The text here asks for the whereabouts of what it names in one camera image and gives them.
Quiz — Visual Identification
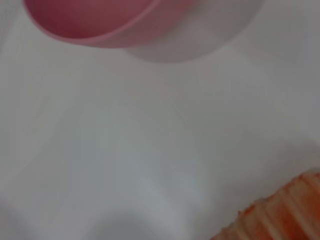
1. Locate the pink plastic bowl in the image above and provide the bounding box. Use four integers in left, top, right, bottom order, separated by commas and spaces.
23, 0, 197, 50

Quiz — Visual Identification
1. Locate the orange striped long bread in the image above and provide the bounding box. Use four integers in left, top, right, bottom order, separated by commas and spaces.
206, 172, 320, 240

